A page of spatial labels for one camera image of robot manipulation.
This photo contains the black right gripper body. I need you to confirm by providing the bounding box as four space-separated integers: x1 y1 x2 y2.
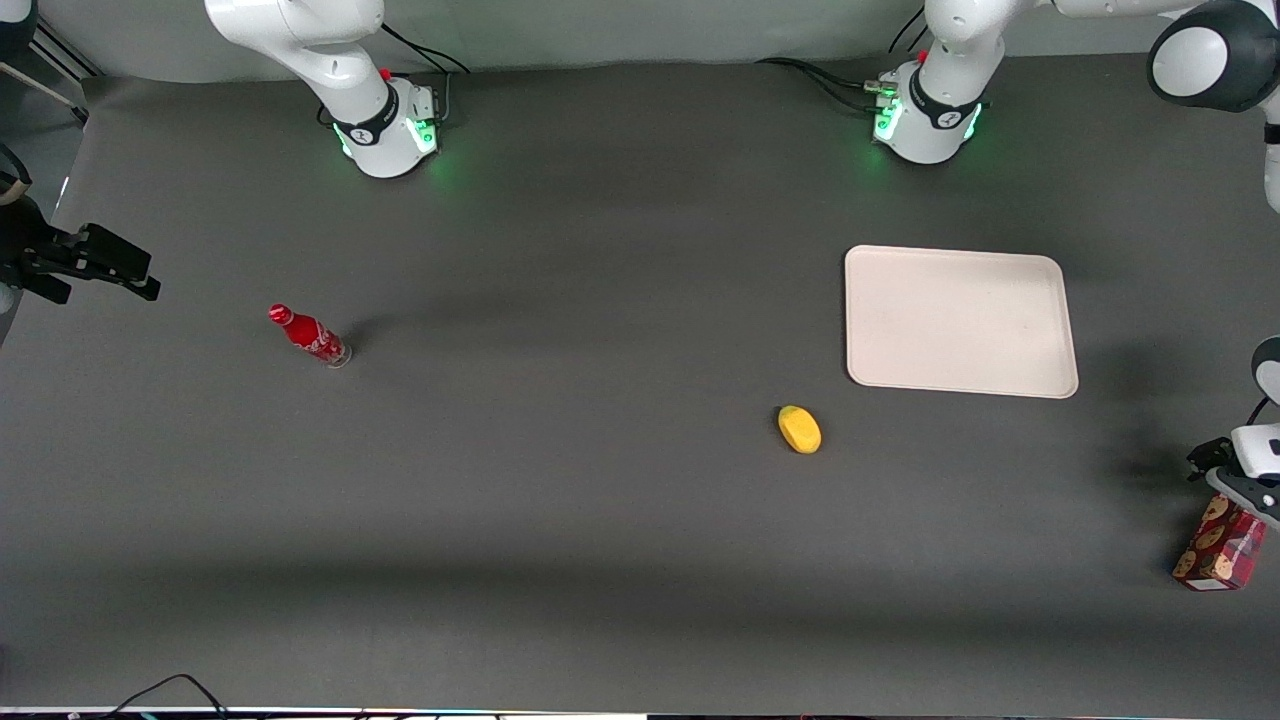
0 195 53 293

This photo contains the red cookie box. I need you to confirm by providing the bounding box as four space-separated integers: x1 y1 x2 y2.
1171 492 1270 593

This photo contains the beige plastic tray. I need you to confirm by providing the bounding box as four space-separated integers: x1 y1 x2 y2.
844 244 1081 401

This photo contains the red cola bottle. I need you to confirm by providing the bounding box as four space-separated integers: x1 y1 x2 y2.
267 303 354 370

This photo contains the yellow mango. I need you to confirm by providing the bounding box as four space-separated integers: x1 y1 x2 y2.
777 404 824 456

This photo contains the dark grey table cover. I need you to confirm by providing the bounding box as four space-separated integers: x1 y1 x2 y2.
0 45 1280 717

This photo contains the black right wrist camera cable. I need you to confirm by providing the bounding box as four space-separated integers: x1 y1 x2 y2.
0 143 34 208

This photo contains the black metal stand frame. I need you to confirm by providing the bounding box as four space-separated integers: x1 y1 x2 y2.
0 18 103 127

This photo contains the black base cable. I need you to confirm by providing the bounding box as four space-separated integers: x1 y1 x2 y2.
755 56 886 93
886 5 933 59
378 22 473 77
795 66 891 115

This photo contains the black thin cable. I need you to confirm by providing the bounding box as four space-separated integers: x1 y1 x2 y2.
98 673 233 720

